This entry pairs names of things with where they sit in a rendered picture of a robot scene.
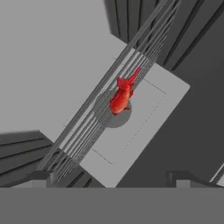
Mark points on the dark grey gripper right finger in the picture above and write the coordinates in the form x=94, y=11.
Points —
x=178, y=178

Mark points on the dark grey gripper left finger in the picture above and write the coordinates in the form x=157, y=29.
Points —
x=39, y=178

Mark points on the red fish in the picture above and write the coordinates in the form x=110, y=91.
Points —
x=120, y=100

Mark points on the dark grey oven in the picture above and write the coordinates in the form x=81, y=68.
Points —
x=192, y=35

